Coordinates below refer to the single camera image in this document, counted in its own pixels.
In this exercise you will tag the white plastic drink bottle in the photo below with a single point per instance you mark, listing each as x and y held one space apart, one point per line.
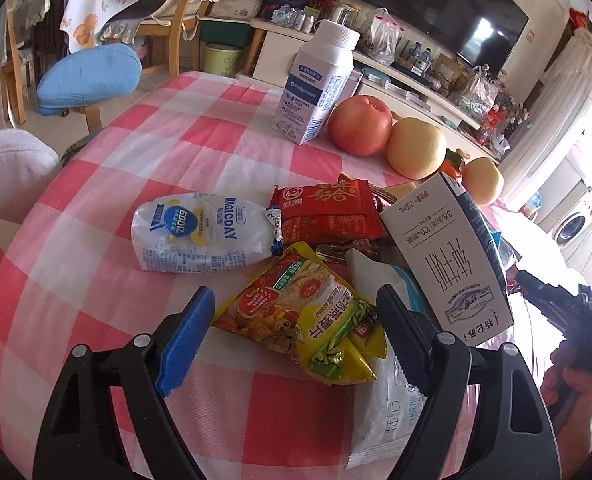
316 90

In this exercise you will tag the wooden chair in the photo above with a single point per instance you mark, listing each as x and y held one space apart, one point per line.
176 15

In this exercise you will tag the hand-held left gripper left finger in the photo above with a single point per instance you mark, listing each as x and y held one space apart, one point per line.
186 345

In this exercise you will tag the white bread bag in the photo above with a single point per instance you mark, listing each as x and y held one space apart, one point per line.
201 232

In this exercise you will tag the black television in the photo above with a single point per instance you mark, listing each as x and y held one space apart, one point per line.
425 5

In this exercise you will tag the white cushion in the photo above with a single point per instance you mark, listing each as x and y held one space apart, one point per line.
13 172

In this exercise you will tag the electric kettle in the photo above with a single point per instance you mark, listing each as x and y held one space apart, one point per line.
343 14

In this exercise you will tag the white milk carton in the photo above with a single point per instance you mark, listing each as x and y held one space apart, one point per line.
445 260

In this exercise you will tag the red apple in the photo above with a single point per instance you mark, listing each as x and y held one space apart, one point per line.
359 125

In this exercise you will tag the red drink bottle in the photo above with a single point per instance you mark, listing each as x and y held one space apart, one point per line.
491 125

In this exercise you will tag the yellow green oatmeal packet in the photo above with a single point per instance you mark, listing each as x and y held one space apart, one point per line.
301 315

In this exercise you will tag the orange tangerine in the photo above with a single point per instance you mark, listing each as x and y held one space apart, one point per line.
453 165

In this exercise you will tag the orange print white cloth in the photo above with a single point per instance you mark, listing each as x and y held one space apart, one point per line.
106 0

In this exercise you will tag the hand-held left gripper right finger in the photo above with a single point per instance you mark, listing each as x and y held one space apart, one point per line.
400 332

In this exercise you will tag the yellow wafer packet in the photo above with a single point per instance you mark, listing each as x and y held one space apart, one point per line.
398 191

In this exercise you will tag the red snack packet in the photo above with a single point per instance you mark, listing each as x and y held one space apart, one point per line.
326 212

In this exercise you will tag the white television cabinet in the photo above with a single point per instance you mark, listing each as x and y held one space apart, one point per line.
425 90

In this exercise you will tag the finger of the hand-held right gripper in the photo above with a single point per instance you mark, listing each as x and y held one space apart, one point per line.
550 300

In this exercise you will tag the large yellow pear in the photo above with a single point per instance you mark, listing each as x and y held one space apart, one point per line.
415 147

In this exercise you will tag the clear plastic bag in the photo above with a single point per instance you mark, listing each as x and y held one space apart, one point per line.
381 35
478 92

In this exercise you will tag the small yellow pear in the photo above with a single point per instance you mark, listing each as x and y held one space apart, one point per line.
483 180

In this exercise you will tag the lace covered air conditioner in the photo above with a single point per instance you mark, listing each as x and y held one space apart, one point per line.
560 110

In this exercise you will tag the person's right hand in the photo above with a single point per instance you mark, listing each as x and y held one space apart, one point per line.
570 385

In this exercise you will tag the pink checkered tablecloth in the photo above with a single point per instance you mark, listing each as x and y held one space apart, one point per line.
101 260

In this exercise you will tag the blue cushioned stool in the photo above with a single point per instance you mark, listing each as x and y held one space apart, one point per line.
88 77

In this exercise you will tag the green waste bin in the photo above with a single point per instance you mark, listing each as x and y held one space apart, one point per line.
221 60

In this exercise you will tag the white blue snack packet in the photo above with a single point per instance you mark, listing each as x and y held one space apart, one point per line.
385 410

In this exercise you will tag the white washing machine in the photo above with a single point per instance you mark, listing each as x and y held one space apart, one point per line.
573 225

